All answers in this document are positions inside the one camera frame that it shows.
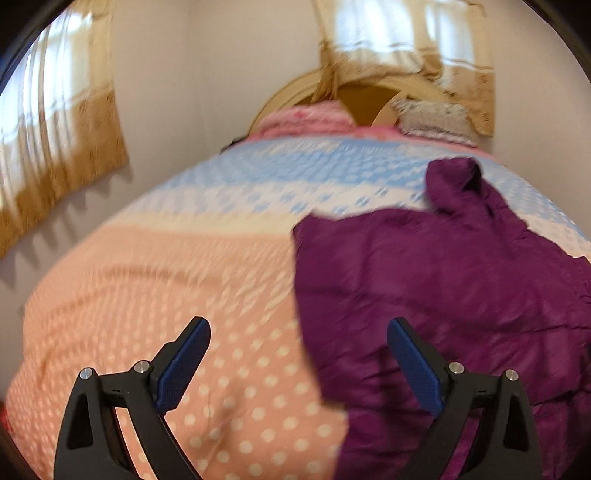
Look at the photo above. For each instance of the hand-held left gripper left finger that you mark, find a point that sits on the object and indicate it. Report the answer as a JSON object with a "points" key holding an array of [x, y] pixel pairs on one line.
{"points": [[184, 357]]}

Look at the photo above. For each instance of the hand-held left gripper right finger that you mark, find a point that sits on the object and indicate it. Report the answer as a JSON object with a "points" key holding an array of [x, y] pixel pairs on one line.
{"points": [[415, 364]]}

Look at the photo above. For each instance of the purple puffer jacket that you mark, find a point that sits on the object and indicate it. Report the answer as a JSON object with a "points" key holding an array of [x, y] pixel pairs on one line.
{"points": [[438, 277]]}

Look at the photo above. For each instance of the polka dot bedspread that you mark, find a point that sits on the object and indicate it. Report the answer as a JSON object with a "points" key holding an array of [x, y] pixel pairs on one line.
{"points": [[184, 258]]}

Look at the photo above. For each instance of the grey patterned pillow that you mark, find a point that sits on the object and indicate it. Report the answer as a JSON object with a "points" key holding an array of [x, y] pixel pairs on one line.
{"points": [[434, 121]]}

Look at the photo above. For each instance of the beige floral curtain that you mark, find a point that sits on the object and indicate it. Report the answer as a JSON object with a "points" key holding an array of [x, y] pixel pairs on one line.
{"points": [[443, 50], [60, 138]]}

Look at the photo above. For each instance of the cream wooden headboard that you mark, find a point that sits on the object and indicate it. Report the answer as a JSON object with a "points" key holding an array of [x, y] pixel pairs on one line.
{"points": [[364, 104]]}

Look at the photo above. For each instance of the pink floral folded quilt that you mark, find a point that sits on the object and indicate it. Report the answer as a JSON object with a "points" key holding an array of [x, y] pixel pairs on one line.
{"points": [[304, 119]]}

